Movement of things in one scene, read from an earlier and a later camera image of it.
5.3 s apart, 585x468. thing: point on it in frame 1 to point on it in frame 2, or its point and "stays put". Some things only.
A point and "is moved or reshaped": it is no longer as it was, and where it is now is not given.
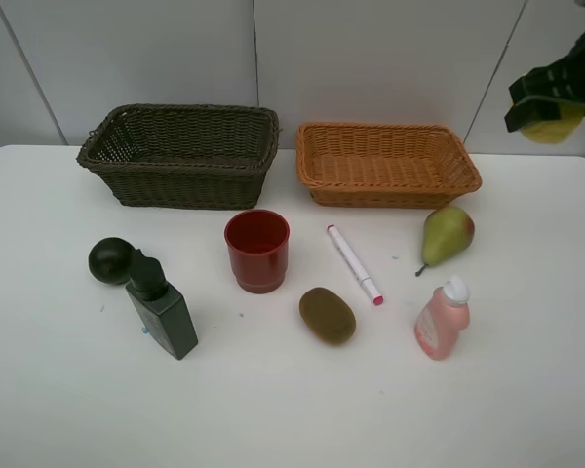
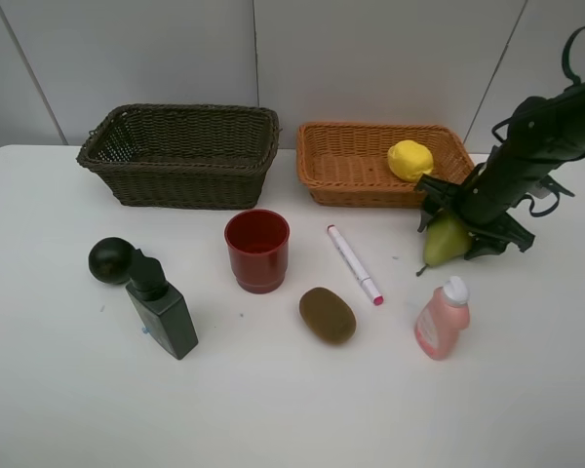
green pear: [448, 230] stays put
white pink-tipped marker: [356, 265] stays put
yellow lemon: [557, 131] is moved or reshaped
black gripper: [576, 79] to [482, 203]
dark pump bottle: [162, 304] stays put
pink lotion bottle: [442, 320] stays put
